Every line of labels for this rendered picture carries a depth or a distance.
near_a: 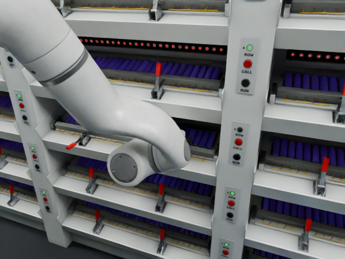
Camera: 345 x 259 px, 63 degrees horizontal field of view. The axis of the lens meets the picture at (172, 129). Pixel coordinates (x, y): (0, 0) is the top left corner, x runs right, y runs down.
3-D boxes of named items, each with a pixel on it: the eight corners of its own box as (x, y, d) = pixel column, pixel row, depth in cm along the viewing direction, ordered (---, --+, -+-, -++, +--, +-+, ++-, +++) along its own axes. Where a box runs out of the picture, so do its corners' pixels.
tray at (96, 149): (216, 186, 80) (216, 164, 74) (46, 148, 99) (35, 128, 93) (230, 137, 93) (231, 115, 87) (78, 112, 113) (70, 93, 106)
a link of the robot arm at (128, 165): (165, 129, 65) (130, 136, 69) (140, 144, 53) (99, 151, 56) (173, 163, 66) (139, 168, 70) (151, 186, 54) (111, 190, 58)
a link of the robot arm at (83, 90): (129, 24, 43) (195, 143, 63) (49, 53, 49) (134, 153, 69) (114, 59, 37) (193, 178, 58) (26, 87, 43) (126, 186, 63)
